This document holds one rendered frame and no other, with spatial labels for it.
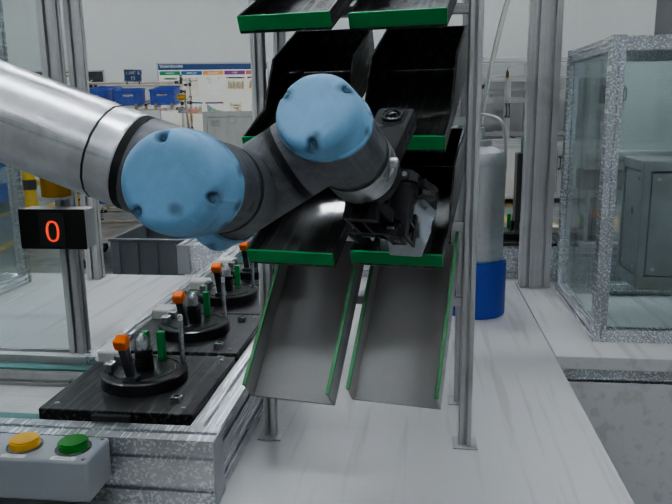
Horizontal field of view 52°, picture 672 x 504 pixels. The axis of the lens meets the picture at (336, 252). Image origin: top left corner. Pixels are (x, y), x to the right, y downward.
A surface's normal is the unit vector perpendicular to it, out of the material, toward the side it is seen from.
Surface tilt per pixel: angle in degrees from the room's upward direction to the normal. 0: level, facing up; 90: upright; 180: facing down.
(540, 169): 90
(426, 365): 45
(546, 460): 0
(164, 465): 90
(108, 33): 90
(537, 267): 90
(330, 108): 64
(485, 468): 0
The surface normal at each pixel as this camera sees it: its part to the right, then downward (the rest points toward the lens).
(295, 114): -0.32, -0.25
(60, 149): -0.22, 0.26
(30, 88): 0.12, -0.60
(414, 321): -0.22, -0.55
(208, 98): 0.05, 0.21
